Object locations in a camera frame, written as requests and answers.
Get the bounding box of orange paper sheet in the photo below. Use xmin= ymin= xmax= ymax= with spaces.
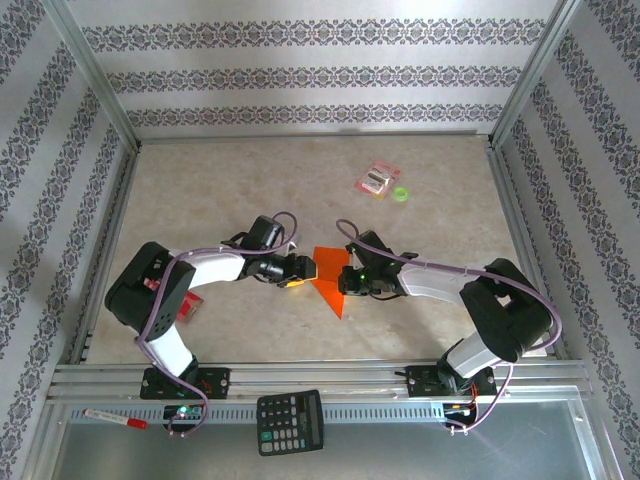
xmin=310 ymin=246 xmax=351 ymax=320

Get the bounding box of sheet metal tray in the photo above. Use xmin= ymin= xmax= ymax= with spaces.
xmin=22 ymin=399 xmax=619 ymax=480

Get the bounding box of red packet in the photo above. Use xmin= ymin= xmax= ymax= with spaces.
xmin=142 ymin=277 xmax=207 ymax=324

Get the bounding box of red blister pack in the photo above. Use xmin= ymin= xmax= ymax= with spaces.
xmin=353 ymin=158 xmax=404 ymax=201

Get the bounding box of black calculator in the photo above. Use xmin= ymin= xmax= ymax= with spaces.
xmin=256 ymin=389 xmax=326 ymax=457

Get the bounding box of white marker with red cap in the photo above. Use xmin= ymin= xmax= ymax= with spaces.
xmin=82 ymin=408 xmax=149 ymax=430

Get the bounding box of aluminium profile frame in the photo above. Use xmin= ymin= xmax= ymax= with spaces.
xmin=42 ymin=0 xmax=596 ymax=404

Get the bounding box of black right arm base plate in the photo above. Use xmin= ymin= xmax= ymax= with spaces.
xmin=405 ymin=364 xmax=499 ymax=400

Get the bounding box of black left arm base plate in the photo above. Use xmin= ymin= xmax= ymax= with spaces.
xmin=139 ymin=366 xmax=232 ymax=401

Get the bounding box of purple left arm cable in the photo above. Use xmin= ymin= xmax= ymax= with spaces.
xmin=134 ymin=211 xmax=301 ymax=439

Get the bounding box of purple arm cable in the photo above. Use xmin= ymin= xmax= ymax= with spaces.
xmin=134 ymin=211 xmax=301 ymax=439
xmin=334 ymin=218 xmax=562 ymax=436

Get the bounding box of grey slotted cable duct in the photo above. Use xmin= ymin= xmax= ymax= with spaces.
xmin=67 ymin=402 xmax=451 ymax=425

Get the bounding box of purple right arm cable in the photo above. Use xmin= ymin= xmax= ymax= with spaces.
xmin=334 ymin=218 xmax=562 ymax=436

